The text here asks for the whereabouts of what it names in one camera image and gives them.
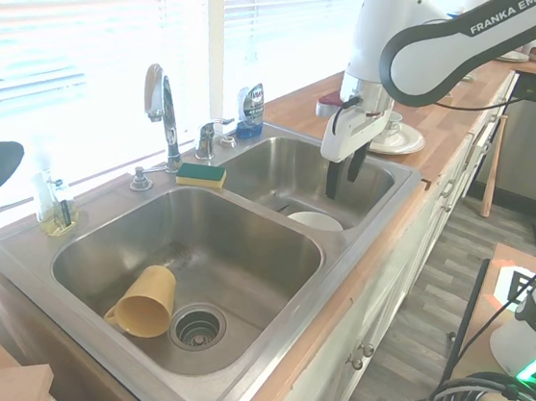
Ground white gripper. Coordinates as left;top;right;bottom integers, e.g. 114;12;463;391
315;71;400;207

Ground white ceramic bowl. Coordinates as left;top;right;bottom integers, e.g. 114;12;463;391
286;208;346;235

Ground white patterned teacup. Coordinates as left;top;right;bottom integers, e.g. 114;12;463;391
380;109;406;140

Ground red and white object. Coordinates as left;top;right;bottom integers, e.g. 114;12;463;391
314;89;347;121

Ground large white dinner plate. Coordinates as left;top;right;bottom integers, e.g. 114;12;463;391
367;119;427;159

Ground Dawn dish soap bottle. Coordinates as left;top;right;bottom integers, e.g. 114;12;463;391
233;79;269;142

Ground white kitchen cabinet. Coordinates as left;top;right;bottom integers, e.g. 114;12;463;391
268;44;520;401

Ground yellow green scrub sponge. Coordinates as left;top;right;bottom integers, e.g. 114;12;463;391
174;161;229;192

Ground stainless steel double sink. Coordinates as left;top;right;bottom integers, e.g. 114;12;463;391
0;89;432;401

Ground narrow white window blind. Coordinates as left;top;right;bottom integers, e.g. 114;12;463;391
207;0;372;125

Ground black stand pole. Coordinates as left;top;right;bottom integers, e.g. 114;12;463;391
445;254;493;381

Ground dishwasher with black panel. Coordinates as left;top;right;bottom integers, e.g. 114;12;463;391
473;67;536;204

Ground printed marker tag sheet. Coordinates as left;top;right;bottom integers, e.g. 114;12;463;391
486;256;536;315

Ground stack of white plates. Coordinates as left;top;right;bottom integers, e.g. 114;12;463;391
497;48;531;64

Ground chrome sink soap dispenser cap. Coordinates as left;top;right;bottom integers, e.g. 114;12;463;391
128;163;157;195

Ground sink drain strainer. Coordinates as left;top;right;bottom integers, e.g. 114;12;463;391
166;299;231;355

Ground clear soap bottle with brush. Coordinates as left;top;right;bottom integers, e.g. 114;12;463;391
25;143;87;240

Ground wide white window blind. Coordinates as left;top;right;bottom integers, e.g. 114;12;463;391
0;0;216;255

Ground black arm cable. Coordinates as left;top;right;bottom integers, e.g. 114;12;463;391
330;75;525;159

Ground chrome faucet lever handle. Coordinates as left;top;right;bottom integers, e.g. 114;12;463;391
192;114;236;165

